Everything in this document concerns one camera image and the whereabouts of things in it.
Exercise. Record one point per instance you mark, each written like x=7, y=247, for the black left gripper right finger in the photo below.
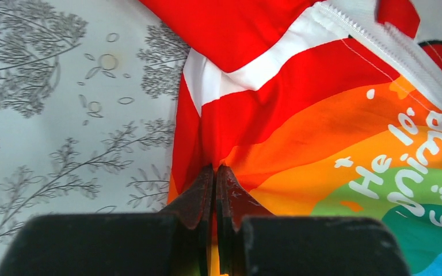
x=254, y=241

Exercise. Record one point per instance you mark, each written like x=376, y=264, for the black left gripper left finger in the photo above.
x=173, y=241

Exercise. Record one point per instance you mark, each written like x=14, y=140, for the rainbow red white kids jacket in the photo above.
x=319, y=108

